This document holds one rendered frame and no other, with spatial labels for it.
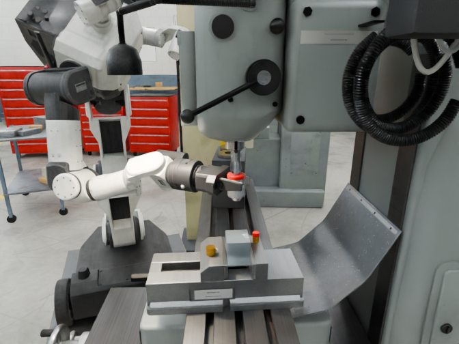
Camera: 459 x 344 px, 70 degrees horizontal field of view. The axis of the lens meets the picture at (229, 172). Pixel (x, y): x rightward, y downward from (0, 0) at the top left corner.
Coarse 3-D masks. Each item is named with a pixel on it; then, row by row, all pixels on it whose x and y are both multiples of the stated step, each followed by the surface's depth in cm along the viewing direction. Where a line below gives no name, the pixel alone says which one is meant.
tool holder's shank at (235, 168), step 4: (232, 152) 81; (232, 156) 82; (236, 156) 81; (232, 160) 82; (236, 160) 82; (232, 164) 82; (236, 164) 82; (240, 164) 83; (232, 168) 82; (236, 168) 82; (240, 168) 83; (232, 172) 83; (236, 172) 83
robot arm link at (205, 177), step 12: (180, 168) 86; (192, 168) 86; (204, 168) 87; (216, 168) 88; (228, 168) 88; (180, 180) 86; (192, 180) 86; (204, 180) 83; (216, 180) 82; (216, 192) 82
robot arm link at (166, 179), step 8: (160, 152) 95; (168, 152) 94; (176, 152) 94; (184, 152) 94; (168, 160) 91; (176, 160) 89; (168, 168) 89; (176, 168) 87; (152, 176) 90; (160, 176) 89; (168, 176) 87; (160, 184) 94; (168, 184) 92; (176, 184) 87
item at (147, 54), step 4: (148, 28) 895; (152, 28) 895; (144, 48) 911; (148, 48) 911; (152, 48) 911; (140, 52) 913; (144, 52) 914; (148, 52) 914; (152, 52) 914; (140, 56) 917; (144, 56) 917; (148, 56) 917; (152, 56) 918; (144, 60) 920; (148, 60) 921; (152, 60) 921
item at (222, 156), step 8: (216, 152) 128; (224, 152) 123; (240, 152) 123; (216, 160) 117; (224, 160) 117; (240, 160) 117; (224, 192) 121; (216, 200) 122; (224, 200) 122; (232, 200) 122; (240, 200) 121
